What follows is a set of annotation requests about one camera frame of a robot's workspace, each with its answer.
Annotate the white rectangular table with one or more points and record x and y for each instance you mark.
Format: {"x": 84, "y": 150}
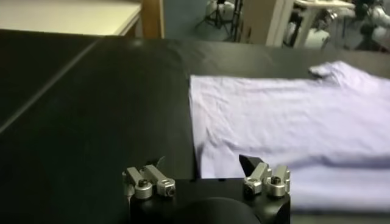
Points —
{"x": 67, "y": 15}

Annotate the black tripod stand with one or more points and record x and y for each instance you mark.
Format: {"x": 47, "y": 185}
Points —
{"x": 222, "y": 15}

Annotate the tall cardboard box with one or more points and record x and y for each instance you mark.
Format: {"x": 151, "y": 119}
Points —
{"x": 262, "y": 21}

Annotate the white height-adjustable desk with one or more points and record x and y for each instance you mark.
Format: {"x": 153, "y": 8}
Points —
{"x": 307, "y": 21}

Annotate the narrow black table cover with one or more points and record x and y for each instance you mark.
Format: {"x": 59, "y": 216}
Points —
{"x": 36, "y": 67}

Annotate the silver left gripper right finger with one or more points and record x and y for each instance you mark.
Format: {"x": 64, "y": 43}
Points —
{"x": 262, "y": 176}

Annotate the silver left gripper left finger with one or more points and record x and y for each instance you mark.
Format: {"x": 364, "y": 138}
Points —
{"x": 152, "y": 179}

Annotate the white rounded robot base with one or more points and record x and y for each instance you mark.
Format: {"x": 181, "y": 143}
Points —
{"x": 227, "y": 7}

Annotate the large black table cover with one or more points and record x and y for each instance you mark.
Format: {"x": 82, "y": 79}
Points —
{"x": 122, "y": 106}

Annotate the lavender t-shirt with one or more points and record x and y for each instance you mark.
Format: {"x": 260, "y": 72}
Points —
{"x": 289, "y": 121}

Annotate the wooden folding screen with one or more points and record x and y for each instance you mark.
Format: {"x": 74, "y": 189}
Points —
{"x": 152, "y": 18}

